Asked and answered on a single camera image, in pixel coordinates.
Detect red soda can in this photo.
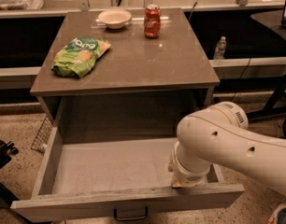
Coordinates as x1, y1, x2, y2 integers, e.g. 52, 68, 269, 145
144, 4, 161, 38

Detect white bowl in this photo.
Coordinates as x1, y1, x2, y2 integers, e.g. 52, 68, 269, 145
98, 9, 132, 29

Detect red white sneaker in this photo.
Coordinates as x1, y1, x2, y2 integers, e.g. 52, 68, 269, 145
265, 203, 286, 224

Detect clear water bottle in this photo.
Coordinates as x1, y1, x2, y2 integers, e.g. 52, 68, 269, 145
213, 36, 227, 60

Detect green chip bag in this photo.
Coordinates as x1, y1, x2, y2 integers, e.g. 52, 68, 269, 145
51, 37, 111, 77

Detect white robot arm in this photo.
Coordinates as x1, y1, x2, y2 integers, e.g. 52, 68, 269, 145
168, 102, 286, 196

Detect grey top drawer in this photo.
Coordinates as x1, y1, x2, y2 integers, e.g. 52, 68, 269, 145
10, 96, 246, 224

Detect black stand with cable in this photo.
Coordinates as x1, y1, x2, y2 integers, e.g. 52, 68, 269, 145
0, 138, 35, 224

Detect wire mesh basket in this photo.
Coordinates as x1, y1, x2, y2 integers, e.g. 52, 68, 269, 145
31, 118, 52, 154

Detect grey drawer cabinet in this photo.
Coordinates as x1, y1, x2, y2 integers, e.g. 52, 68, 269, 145
31, 8, 219, 143

